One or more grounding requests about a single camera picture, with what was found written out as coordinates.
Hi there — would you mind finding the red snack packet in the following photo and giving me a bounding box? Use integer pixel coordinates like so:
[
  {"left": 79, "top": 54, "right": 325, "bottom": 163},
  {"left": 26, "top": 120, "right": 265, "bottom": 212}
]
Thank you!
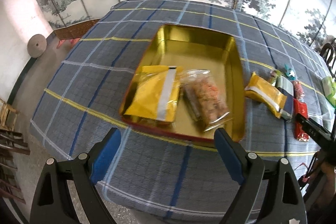
[{"left": 293, "top": 99, "right": 309, "bottom": 141}]

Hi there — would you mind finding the pink white patterned packet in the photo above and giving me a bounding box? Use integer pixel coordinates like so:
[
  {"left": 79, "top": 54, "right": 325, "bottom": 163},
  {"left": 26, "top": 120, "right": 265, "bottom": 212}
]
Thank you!
[{"left": 292, "top": 80, "right": 305, "bottom": 102}]

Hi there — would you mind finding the navy and mint snack packet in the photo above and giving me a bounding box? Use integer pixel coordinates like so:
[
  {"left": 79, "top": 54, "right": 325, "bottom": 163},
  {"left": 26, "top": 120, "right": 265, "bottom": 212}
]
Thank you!
[{"left": 276, "top": 76, "right": 294, "bottom": 121}]

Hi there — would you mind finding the clear bag of peanuts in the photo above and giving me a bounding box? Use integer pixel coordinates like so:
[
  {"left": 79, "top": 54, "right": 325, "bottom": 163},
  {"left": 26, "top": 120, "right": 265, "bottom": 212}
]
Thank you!
[{"left": 181, "top": 69, "right": 231, "bottom": 132}]

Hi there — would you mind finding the yellow snack bag white stripe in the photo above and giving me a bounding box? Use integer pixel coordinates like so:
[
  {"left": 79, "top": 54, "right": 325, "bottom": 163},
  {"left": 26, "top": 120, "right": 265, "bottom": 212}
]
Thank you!
[{"left": 244, "top": 72, "right": 287, "bottom": 119}]

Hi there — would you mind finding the yellow patterned snack bag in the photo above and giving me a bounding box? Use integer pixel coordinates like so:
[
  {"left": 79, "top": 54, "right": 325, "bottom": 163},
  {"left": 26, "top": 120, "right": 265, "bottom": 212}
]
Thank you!
[{"left": 125, "top": 65, "right": 183, "bottom": 123}]

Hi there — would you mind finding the green tissue pack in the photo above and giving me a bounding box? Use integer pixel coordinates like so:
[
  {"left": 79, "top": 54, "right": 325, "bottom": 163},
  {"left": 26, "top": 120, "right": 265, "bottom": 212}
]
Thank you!
[{"left": 322, "top": 76, "right": 336, "bottom": 107}]

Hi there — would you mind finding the teal candy wrapper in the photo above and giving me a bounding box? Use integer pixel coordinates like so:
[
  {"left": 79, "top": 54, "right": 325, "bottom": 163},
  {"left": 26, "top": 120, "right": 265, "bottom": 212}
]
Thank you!
[{"left": 285, "top": 64, "right": 297, "bottom": 81}]

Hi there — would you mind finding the green small snack packet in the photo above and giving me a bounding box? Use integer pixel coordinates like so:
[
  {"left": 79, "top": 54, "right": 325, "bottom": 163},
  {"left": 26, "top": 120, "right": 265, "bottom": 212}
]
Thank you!
[{"left": 267, "top": 69, "right": 282, "bottom": 86}]

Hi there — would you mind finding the dark wooden chair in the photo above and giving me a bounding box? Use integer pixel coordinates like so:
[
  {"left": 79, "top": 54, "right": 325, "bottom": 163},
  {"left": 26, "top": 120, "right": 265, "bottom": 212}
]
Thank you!
[{"left": 320, "top": 38, "right": 335, "bottom": 78}]

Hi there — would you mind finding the wooden stool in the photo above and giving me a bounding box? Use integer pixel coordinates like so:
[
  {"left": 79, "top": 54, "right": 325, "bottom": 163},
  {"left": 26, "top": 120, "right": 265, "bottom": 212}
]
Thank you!
[{"left": 1, "top": 100, "right": 30, "bottom": 155}]

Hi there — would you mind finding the woven brown basket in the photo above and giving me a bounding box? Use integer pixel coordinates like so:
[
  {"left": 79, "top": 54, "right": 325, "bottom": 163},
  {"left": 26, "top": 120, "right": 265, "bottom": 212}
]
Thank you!
[{"left": 53, "top": 19, "right": 100, "bottom": 40}]

